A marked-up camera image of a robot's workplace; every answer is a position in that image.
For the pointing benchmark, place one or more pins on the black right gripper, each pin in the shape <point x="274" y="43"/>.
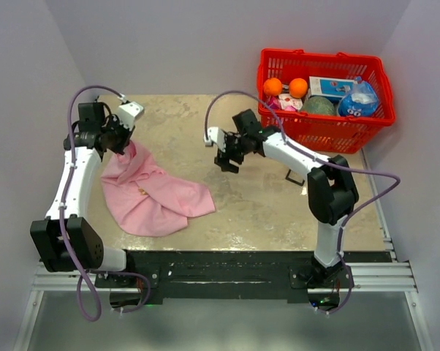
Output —
<point x="224" y="162"/>

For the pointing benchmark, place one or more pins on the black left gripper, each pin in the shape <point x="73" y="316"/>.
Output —
<point x="113" y="121"/>

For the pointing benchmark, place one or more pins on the pink garment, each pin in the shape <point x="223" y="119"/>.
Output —
<point x="146" y="201"/>

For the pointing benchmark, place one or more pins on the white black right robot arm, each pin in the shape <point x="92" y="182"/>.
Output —
<point x="332" y="192"/>

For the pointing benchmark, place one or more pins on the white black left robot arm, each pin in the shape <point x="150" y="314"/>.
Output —
<point x="64" y="239"/>

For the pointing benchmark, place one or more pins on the pink white snack packet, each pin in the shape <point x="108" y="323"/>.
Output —
<point x="285" y="102"/>

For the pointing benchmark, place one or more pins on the left orange fruit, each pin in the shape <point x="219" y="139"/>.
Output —
<point x="272" y="87"/>

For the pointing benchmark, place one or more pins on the orange fruit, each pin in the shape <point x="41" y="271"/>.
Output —
<point x="272" y="87"/>
<point x="298" y="88"/>

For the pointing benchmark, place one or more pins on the right orange fruit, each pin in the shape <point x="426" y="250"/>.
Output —
<point x="298" y="88"/>

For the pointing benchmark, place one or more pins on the green melon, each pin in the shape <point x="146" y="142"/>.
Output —
<point x="318" y="105"/>

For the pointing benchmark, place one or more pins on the white blue carton box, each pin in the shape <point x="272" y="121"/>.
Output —
<point x="333" y="89"/>

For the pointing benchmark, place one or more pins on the red plastic shopping basket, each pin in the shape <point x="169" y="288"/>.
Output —
<point x="319" y="124"/>

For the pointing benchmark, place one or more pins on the blue plastic bag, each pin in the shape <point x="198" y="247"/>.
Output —
<point x="360" y="101"/>

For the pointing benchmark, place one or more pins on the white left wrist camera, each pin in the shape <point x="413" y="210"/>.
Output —
<point x="128" y="113"/>

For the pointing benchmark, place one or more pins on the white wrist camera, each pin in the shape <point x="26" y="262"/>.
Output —
<point x="128" y="113"/>
<point x="215" y="137"/>

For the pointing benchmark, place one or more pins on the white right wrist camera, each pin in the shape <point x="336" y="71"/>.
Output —
<point x="215" y="137"/>

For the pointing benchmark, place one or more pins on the small black square frame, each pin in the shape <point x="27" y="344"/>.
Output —
<point x="294" y="178"/>

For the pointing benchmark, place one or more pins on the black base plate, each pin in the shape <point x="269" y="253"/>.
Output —
<point x="216" y="275"/>

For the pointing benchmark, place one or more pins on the aluminium rail frame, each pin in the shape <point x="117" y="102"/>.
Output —
<point x="379" y="310"/>

